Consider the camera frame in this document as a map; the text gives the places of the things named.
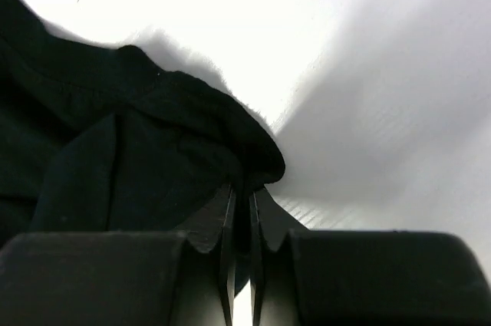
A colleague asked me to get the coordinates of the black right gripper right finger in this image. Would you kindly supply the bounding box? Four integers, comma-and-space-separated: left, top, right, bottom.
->
249, 190, 490, 325

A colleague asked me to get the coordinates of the black t-shirt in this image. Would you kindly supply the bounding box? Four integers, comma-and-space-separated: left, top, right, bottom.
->
0, 0, 287, 300

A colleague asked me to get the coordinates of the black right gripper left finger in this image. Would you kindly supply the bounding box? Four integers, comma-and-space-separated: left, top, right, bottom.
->
1, 186, 236, 325

